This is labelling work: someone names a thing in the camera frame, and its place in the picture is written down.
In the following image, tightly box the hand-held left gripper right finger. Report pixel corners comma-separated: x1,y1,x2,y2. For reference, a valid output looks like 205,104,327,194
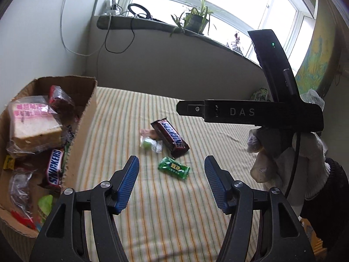
204,155,317,262

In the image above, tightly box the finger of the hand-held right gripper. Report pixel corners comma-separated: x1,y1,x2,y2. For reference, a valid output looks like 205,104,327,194
176,100,207,121

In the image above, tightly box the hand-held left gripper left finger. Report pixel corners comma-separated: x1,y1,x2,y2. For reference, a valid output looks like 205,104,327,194
29,155,140,262

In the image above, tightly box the brown cardboard box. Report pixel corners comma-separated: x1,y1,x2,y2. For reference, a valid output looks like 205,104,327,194
0,75,98,262

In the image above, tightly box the black snack packet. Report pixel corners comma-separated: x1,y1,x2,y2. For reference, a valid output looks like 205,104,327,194
58,124,78,156

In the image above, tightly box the sliced bread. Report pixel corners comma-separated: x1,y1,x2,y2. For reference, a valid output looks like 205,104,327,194
6,95,64,156

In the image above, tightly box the brownie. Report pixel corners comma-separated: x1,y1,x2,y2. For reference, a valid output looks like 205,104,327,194
48,85,75,115

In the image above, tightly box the person's right forearm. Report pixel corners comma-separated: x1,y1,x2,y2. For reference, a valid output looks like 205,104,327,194
300,157,349,249

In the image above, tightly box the person's right hand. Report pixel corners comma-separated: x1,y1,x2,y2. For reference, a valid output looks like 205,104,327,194
247,127,332,200

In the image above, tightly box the green patterned bag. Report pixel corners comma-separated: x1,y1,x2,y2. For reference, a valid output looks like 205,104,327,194
250,87,270,101

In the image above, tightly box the brown chocolate bar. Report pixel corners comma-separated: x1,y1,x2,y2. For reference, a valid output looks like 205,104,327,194
45,149,65,190
151,119,190,159

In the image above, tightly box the white lace cloth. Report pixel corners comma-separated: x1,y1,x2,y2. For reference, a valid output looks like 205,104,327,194
301,89,325,107

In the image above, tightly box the dark green candy packet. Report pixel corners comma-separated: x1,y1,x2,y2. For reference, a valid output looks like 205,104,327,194
158,156,190,181

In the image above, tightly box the green jelly candy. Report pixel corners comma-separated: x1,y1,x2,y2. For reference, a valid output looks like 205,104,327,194
140,137,163,153

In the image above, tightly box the striped bed sheet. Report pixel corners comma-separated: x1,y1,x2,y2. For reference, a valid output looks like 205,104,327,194
64,87,276,262

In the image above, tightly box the small figurine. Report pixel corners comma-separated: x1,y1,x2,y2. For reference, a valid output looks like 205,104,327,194
226,31,243,52

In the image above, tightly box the dark stone window sill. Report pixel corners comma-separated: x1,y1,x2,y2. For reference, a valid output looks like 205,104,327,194
97,14,269,74

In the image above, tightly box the potted green plant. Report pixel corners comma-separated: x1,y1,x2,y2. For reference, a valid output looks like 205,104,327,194
169,0,219,37

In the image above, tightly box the clear packet with red edge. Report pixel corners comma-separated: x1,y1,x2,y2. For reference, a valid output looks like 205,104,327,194
8,168,44,231

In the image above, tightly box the white framed window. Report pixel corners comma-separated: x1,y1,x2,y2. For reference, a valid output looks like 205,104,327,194
94,0,317,66

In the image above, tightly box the white charger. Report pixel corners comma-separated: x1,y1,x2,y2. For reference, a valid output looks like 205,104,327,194
105,0,122,15

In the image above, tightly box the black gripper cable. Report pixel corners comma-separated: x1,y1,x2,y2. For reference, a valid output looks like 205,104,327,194
284,131,301,198

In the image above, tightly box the green yellow wall poster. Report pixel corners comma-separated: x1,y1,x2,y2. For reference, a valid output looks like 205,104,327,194
296,14,337,93

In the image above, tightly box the white cable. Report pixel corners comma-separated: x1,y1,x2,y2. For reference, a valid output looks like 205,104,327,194
60,0,103,56

